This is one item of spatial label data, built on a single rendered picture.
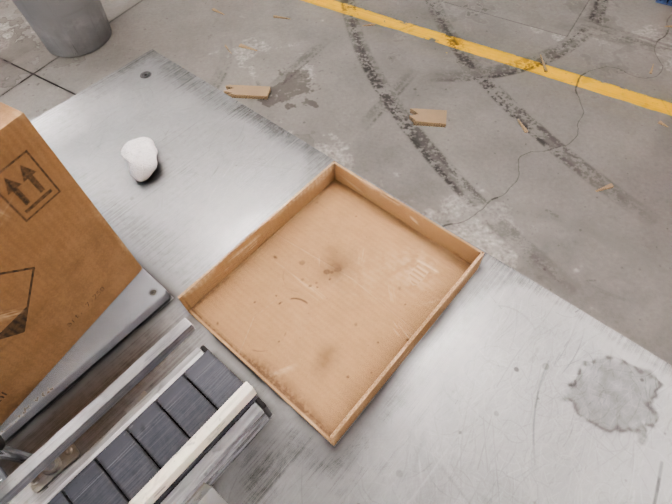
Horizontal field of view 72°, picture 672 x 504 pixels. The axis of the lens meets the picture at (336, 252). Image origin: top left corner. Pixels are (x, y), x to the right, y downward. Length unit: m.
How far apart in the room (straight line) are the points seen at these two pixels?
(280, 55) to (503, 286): 2.01
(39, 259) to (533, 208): 1.62
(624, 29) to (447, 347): 2.45
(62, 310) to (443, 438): 0.46
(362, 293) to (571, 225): 1.33
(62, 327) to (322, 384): 0.31
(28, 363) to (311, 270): 0.35
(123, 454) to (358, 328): 0.29
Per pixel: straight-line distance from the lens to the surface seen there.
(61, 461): 0.65
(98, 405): 0.49
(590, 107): 2.35
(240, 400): 0.50
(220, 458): 0.54
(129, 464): 0.56
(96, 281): 0.64
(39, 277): 0.58
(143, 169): 0.80
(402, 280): 0.63
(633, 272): 1.85
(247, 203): 0.73
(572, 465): 0.60
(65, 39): 2.82
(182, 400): 0.55
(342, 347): 0.59
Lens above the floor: 1.38
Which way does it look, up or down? 57 degrees down
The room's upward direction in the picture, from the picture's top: 4 degrees counter-clockwise
